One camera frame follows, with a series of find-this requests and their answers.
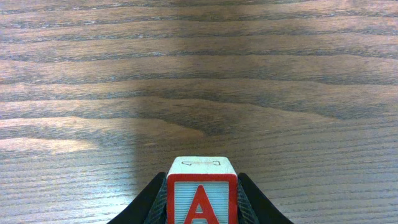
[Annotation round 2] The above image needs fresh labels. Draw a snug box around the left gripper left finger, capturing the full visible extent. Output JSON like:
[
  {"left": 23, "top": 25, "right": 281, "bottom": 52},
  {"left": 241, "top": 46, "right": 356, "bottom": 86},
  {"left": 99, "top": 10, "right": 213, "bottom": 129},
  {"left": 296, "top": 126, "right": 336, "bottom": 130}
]
[{"left": 107, "top": 172, "right": 166, "bottom": 224}]

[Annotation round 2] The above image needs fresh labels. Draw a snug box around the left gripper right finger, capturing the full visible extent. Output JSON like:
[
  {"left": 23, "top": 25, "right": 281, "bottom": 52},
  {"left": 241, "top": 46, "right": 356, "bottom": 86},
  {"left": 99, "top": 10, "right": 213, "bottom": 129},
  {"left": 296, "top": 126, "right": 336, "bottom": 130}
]
[{"left": 238, "top": 173, "right": 294, "bottom": 224}]

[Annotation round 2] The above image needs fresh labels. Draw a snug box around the red letter A block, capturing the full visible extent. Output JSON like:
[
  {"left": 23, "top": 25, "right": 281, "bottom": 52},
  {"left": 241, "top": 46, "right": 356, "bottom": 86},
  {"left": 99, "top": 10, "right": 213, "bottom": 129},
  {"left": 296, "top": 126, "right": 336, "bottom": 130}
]
[{"left": 167, "top": 156, "right": 238, "bottom": 224}]

